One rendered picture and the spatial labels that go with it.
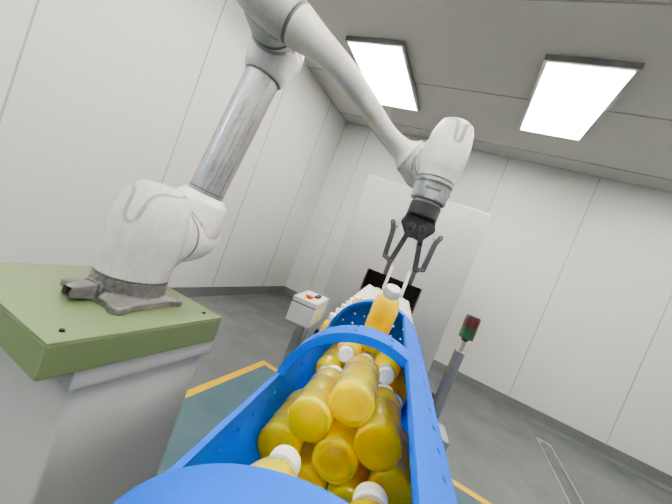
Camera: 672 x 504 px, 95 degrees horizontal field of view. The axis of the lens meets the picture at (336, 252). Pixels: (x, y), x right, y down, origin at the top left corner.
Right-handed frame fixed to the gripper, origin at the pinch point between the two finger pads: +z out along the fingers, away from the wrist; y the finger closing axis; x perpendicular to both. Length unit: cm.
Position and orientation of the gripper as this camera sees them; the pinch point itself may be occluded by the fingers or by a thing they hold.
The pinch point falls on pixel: (396, 280)
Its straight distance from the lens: 78.3
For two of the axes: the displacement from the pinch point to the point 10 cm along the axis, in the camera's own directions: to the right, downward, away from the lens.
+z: -3.5, 9.3, 0.4
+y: 9.1, 3.6, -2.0
